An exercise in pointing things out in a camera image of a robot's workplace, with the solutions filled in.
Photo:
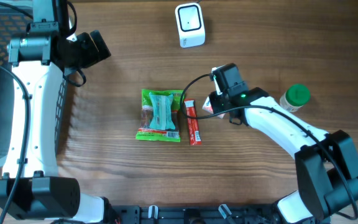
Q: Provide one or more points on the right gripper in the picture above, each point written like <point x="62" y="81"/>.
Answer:
<point x="214" y="98"/>

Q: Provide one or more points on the red Kleenex tissue pack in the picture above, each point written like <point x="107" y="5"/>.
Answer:
<point x="210" y="107"/>

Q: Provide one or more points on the red stick packet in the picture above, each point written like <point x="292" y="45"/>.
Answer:
<point x="193" y="128"/>

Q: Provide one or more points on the green lid spice jar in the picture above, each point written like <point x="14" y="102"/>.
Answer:
<point x="295" y="97"/>

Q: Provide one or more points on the green snack bag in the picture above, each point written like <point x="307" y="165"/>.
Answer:
<point x="145" y="133"/>

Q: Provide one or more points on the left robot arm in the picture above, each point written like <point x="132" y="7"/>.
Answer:
<point x="42" y="58"/>

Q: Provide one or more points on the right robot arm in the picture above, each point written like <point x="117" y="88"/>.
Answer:
<point x="326" y="163"/>

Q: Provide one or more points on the white barcode scanner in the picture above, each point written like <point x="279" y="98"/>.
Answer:
<point x="190" y="25"/>

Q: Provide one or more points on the teal wrapped packet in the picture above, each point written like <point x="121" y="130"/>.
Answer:
<point x="162" y="112"/>

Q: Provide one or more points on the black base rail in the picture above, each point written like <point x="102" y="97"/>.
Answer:
<point x="247" y="214"/>

